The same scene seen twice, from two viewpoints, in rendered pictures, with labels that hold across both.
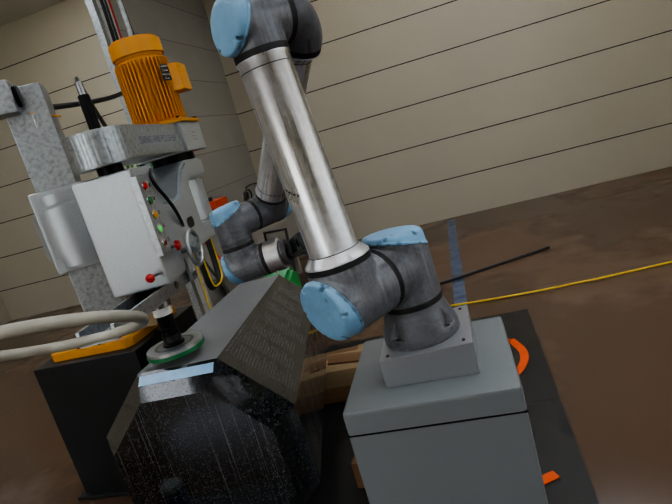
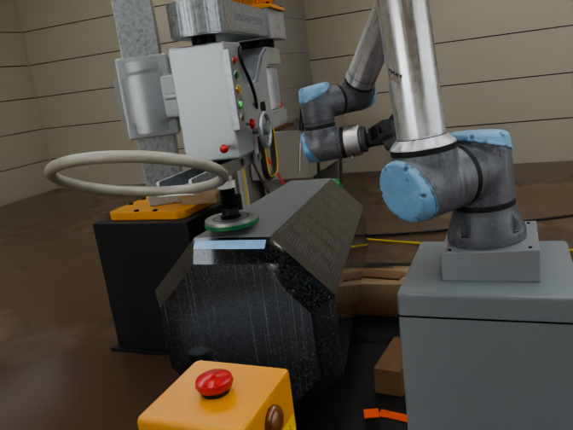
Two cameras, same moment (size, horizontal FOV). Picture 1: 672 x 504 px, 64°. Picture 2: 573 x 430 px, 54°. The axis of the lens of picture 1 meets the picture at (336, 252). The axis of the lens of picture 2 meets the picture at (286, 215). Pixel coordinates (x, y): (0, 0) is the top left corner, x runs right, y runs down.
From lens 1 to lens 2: 0.21 m
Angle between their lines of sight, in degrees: 9
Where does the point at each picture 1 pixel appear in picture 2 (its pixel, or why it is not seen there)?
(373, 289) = (454, 178)
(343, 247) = (433, 133)
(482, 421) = (534, 325)
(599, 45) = not seen: outside the picture
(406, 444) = (453, 333)
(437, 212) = not seen: hidden behind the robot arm
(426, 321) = (495, 223)
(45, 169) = (134, 37)
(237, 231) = (323, 111)
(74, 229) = (150, 98)
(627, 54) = not seen: outside the picture
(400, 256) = (483, 154)
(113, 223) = (199, 91)
